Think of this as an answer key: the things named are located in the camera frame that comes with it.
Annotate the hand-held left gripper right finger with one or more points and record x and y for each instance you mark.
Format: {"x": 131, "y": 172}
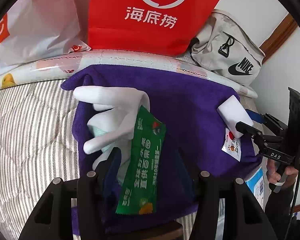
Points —
{"x": 190, "y": 180}

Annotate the printed paper roll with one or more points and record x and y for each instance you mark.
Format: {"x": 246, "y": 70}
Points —
{"x": 40, "y": 67}

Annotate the light green cloth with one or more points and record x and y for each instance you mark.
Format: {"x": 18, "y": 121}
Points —
{"x": 97, "y": 131}

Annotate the white glove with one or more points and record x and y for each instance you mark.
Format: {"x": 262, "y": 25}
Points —
{"x": 110, "y": 95}

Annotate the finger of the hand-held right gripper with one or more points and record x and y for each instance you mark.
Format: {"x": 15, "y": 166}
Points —
{"x": 267, "y": 120}
{"x": 247, "y": 128}

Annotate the beige waist bag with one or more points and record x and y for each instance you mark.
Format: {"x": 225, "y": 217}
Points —
{"x": 215, "y": 50}

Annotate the white foam block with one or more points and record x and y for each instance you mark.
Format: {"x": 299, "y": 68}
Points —
{"x": 232, "y": 112}

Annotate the purple towel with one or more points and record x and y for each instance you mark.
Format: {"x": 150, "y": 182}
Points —
{"x": 190, "y": 105}

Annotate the red paper shopping bag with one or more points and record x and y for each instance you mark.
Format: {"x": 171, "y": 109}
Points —
{"x": 152, "y": 35}

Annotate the blue tissue pack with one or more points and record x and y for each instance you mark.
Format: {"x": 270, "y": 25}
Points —
{"x": 256, "y": 182}

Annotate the brown wooden door frame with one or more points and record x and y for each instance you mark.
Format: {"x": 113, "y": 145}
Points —
{"x": 280, "y": 35}

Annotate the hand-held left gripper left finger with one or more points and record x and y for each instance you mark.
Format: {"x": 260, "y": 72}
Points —
{"x": 110, "y": 180}

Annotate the person's right forearm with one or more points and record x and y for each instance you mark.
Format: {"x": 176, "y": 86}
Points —
{"x": 280, "y": 210}

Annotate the green snack packet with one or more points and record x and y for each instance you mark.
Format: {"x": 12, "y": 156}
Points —
{"x": 140, "y": 167}

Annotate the person's right hand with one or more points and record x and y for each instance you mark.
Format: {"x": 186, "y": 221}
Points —
{"x": 273, "y": 172}

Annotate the white plastic shopping bag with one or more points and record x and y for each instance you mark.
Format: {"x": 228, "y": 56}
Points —
{"x": 40, "y": 17}

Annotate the white fruit print sachet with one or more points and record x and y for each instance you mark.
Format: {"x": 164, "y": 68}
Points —
{"x": 231, "y": 150}

